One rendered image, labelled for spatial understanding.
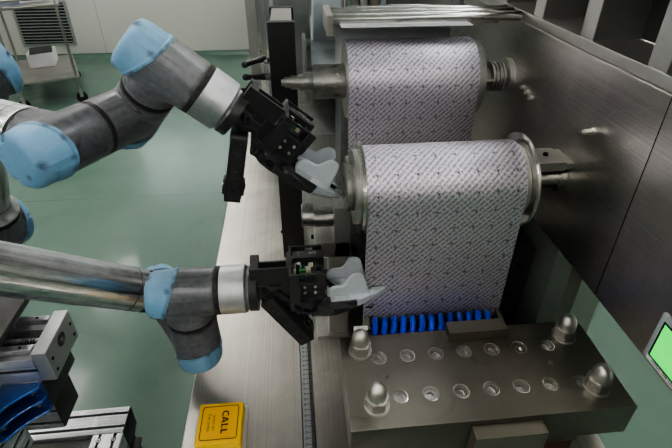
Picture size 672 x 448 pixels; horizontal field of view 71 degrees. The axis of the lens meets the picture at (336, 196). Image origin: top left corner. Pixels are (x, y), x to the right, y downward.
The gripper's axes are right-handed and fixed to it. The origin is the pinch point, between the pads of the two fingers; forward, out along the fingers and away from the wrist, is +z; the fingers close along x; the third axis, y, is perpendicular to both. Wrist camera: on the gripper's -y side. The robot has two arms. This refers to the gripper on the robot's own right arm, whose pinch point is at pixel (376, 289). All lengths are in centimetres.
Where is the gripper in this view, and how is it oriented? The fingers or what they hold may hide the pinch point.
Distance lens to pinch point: 77.8
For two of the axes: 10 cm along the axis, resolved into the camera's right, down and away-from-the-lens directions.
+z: 10.0, -0.5, 0.8
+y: 0.0, -8.5, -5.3
